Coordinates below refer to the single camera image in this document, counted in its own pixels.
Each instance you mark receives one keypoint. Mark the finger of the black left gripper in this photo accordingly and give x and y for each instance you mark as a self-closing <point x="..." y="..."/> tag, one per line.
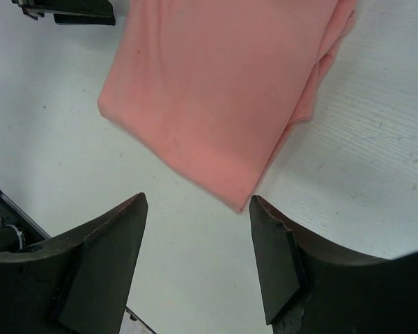
<point x="70" y="12"/>

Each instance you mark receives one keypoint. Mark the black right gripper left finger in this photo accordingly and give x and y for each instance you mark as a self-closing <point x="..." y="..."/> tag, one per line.
<point x="77" y="281"/>

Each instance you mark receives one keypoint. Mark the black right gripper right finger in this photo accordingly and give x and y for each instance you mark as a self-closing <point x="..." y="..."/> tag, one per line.
<point x="310" y="284"/>

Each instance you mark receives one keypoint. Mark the salmon orange t shirt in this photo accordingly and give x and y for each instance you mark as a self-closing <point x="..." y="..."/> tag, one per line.
<point x="214" y="88"/>

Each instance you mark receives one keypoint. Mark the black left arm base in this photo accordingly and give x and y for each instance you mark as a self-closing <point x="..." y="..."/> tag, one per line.
<point x="12" y="214"/>

